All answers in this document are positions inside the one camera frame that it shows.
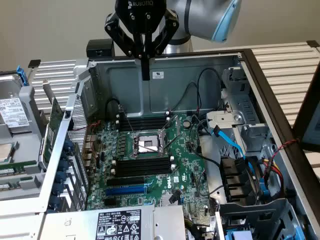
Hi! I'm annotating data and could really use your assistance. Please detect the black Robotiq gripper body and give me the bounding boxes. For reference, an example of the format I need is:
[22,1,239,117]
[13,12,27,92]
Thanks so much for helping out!
[114,0,167,35]

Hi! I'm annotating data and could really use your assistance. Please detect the black box device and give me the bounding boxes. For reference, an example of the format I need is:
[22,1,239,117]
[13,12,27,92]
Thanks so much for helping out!
[86,39,116,59]

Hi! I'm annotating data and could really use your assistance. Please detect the open grey PC case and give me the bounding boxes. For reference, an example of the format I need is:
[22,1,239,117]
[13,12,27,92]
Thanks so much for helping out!
[0,48,320,240]

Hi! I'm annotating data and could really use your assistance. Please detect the thin metal locking lever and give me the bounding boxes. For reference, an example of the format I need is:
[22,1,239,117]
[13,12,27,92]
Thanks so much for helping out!
[120,106,136,133]
[162,135,181,152]

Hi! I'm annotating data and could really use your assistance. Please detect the green graphics card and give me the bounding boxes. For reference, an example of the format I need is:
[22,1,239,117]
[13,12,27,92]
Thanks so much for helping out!
[41,79,65,164]

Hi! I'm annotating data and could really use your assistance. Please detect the silver disk bay cage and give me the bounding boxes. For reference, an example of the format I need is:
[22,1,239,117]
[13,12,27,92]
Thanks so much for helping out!
[204,66,272,156]

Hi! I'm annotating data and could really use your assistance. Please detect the CPU socket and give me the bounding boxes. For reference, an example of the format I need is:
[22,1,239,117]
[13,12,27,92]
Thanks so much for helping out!
[129,129,167,159]

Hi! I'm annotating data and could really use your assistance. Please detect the silver hard disk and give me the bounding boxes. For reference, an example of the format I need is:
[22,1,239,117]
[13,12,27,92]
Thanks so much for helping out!
[0,74,34,136]

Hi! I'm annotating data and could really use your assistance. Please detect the green Dell motherboard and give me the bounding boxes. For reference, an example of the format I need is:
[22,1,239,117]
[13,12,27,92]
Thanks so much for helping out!
[86,113,213,227]

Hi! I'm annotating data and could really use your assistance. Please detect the dark framed monitor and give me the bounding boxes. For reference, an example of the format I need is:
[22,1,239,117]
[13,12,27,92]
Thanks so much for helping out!
[291,65,320,154]

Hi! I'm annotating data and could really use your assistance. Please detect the long black expansion slot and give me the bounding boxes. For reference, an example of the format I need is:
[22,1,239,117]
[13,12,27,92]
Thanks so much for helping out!
[106,176,145,188]

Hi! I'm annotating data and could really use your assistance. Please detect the black case fan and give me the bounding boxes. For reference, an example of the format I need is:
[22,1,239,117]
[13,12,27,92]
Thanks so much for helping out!
[219,155,265,204]

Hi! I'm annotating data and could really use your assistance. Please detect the silver CPU chip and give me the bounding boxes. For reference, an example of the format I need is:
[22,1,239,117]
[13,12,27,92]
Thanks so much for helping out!
[0,143,15,164]

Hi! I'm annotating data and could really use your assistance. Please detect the blue expansion slot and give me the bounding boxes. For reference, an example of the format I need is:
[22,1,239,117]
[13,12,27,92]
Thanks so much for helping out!
[104,186,148,197]

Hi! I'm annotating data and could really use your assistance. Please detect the small silver heatsink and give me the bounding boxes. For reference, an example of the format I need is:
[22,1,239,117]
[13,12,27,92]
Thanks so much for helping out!
[159,194,181,207]

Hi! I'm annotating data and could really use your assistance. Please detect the blue plastic clip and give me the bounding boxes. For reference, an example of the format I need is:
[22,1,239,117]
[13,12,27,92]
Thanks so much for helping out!
[258,178,271,199]

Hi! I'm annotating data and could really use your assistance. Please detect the grey power supply with label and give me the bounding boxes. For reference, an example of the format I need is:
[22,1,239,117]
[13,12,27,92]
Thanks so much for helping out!
[41,203,187,240]

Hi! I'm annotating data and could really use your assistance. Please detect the grey lower drive cage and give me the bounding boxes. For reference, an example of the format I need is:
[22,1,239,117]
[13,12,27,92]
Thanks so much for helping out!
[216,198,305,240]

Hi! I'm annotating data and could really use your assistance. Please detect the blue plastic block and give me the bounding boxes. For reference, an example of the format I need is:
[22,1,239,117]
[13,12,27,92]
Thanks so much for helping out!
[224,229,254,240]

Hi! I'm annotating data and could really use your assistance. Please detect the tall black wire loop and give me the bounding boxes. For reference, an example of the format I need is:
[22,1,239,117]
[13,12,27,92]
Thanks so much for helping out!
[196,67,225,112]

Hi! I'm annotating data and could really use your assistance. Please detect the thin black wire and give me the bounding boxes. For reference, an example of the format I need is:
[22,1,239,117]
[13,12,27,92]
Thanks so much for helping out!
[171,81,200,114]

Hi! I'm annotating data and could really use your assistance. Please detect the thick short black wire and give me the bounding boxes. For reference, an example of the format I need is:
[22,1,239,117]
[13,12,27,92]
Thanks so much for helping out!
[104,97,124,124]

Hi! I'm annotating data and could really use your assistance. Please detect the blue rack handle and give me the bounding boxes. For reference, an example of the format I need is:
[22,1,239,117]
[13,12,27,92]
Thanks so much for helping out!
[14,65,28,87]

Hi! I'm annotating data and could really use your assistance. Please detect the thin red wire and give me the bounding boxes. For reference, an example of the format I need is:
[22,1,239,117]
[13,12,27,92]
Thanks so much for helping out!
[68,120,102,133]

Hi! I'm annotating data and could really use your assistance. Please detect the blue SATA wire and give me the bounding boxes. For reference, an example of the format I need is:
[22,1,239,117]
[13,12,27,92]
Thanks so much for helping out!
[211,125,255,174]

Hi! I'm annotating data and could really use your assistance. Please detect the black wire across motherboard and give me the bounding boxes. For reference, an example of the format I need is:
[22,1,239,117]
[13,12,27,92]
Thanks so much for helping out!
[188,119,224,166]

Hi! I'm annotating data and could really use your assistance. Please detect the red black twisted wire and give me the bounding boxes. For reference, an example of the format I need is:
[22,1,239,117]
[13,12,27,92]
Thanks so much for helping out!
[271,138,301,161]

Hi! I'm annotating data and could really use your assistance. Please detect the red yellow power wires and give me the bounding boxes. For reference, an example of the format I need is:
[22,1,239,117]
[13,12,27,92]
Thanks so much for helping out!
[259,156,286,199]

